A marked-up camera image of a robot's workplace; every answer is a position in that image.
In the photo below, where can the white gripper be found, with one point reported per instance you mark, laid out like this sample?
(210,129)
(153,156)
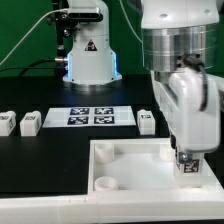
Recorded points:
(180,101)

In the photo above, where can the white square tabletop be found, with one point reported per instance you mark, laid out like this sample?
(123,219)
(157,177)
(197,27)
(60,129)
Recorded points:
(139,165)

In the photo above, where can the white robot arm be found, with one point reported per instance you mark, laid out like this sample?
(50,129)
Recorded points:
(178,44)

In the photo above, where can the white sheet with tags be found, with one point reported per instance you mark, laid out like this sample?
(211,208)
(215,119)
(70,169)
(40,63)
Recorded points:
(89,117)

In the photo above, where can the white L-shaped fence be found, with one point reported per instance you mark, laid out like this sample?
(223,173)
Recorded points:
(114,206)

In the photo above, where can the black camera stand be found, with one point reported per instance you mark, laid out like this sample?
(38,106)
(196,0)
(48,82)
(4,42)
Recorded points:
(63,28)

